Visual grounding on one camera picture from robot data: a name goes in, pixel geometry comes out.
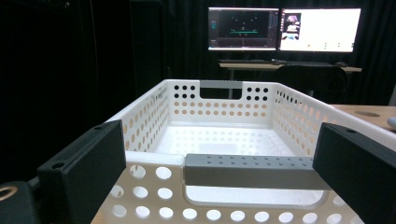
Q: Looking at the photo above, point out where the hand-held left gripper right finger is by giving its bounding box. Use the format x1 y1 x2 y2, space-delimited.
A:
312 121 396 224

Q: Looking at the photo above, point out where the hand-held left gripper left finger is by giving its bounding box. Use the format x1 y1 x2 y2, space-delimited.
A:
36 119 128 224

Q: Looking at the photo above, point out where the white perforated plastic basket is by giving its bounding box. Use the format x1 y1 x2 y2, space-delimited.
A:
91 78 396 224

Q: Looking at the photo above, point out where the black keyboard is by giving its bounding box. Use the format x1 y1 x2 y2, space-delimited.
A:
218 58 276 65
278 61 334 67

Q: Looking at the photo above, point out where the white-screen computer monitor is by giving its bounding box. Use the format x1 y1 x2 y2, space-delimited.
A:
278 7 362 53

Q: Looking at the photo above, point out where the wooden desk with white legs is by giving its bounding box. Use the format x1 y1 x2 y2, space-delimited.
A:
219 62 363 99

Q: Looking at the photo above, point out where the dark-screen computer monitor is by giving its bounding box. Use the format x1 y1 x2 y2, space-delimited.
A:
207 7 280 51

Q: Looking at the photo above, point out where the grey table cable grommet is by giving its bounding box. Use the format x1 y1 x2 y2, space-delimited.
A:
354 110 381 119

